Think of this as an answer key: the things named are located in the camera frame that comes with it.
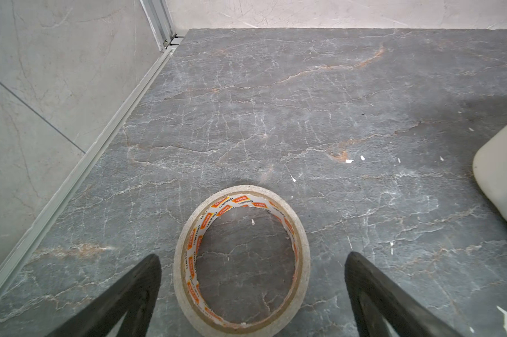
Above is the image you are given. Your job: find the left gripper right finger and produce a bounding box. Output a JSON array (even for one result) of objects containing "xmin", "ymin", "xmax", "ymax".
[{"xmin": 345, "ymin": 251, "xmax": 461, "ymax": 336}]

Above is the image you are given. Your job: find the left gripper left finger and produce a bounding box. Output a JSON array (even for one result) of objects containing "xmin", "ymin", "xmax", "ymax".
[{"xmin": 49, "ymin": 254, "xmax": 162, "ymax": 336}]

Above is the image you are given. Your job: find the white plastic bin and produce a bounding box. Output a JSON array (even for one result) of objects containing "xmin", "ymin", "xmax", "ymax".
[{"xmin": 472, "ymin": 125, "xmax": 507, "ymax": 221}]

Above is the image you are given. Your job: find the clear tape roll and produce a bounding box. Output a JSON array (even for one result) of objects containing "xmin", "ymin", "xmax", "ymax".
[{"xmin": 173, "ymin": 185, "xmax": 311, "ymax": 336}]

